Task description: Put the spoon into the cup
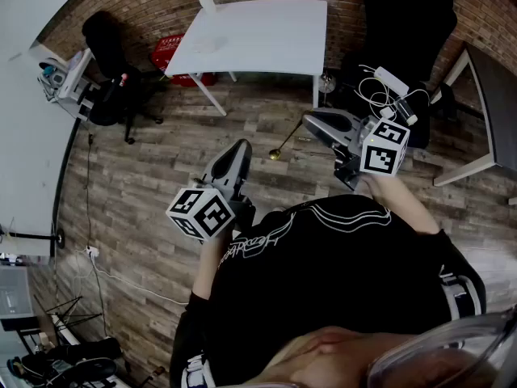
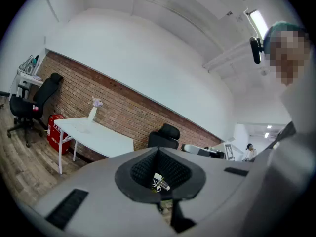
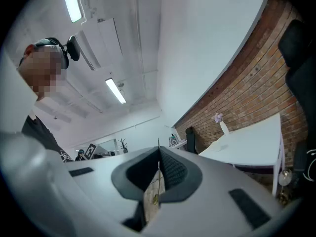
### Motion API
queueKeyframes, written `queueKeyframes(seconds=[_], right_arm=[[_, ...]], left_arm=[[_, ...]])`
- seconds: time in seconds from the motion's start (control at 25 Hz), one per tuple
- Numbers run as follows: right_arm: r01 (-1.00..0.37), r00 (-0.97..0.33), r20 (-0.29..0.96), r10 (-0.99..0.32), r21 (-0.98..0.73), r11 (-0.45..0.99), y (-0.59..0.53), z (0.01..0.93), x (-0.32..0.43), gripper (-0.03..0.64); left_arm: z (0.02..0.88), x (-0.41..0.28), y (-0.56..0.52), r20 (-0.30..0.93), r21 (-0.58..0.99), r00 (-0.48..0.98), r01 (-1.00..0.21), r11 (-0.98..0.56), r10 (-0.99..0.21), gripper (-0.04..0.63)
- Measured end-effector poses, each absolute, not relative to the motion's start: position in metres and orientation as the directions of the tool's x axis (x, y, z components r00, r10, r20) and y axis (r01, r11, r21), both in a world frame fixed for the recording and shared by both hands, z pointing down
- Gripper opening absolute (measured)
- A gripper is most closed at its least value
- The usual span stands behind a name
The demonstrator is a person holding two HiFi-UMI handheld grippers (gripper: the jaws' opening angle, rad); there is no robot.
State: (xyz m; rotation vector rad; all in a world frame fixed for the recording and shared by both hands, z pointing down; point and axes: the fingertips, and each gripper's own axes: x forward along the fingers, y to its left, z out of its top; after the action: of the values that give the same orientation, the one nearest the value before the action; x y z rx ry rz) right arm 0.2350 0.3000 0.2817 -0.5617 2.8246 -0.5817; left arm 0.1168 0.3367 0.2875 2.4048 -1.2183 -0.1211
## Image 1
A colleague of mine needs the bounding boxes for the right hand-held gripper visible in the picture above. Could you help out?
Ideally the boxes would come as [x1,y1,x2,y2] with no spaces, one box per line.
[302,108,411,192]

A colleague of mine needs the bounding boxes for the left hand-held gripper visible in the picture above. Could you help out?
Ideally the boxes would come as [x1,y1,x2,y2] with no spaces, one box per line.
[165,138,257,243]

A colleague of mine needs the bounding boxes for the gold spoon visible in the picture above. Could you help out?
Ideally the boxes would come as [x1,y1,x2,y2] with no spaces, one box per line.
[268,118,305,162]

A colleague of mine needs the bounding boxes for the person's left forearm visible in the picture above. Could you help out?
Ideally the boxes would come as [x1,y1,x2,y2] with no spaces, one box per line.
[191,227,236,303]

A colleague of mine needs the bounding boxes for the person's right forearm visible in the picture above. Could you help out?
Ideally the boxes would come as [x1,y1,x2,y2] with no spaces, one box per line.
[358,173,442,236]

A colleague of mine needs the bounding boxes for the silver round stand base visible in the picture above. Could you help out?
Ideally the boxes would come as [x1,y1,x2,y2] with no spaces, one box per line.
[317,72,337,95]

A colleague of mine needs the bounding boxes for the black and white charger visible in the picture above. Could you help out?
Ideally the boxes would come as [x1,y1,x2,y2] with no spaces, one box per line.
[396,98,419,127]

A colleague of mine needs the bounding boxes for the white power adapter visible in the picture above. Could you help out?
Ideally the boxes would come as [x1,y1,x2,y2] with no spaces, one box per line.
[373,65,410,96]

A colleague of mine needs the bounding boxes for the white square table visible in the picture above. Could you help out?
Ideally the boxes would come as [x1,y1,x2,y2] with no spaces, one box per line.
[163,0,329,117]

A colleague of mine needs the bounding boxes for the black office chair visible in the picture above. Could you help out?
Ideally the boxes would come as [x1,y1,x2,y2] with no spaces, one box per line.
[337,0,460,150]
[82,10,165,145]

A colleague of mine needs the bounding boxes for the red plastic basket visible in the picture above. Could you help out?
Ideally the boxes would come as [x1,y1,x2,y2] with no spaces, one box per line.
[149,33,219,87]

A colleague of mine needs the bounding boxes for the person's black printed shirt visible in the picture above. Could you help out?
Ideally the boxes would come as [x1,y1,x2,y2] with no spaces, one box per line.
[168,194,488,388]

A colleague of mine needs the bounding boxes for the white shelf cart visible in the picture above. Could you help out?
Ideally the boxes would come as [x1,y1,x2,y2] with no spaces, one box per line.
[37,48,103,121]

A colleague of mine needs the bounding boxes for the white desk with black leg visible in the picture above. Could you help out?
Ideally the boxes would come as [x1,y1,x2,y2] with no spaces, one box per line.
[0,44,84,258]

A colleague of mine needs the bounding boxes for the black tripod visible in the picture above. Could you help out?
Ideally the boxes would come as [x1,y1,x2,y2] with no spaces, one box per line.
[33,294,103,339]

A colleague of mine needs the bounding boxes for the black bag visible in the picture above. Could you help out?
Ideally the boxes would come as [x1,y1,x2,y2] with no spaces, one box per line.
[19,336,124,388]

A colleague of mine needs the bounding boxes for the grey box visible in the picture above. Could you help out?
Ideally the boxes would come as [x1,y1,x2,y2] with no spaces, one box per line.
[0,264,34,319]

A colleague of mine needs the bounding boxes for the person's clear glasses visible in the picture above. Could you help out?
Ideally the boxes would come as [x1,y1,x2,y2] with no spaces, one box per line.
[365,309,517,388]

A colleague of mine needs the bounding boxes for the white tangled cable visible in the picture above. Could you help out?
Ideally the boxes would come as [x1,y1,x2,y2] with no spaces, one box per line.
[353,63,431,117]

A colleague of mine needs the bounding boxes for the white floor cable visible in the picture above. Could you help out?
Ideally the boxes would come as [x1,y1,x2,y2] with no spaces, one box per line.
[91,255,191,307]

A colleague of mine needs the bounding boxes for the dark desk with white frame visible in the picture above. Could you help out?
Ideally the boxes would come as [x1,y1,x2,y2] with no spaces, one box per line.
[430,41,517,206]

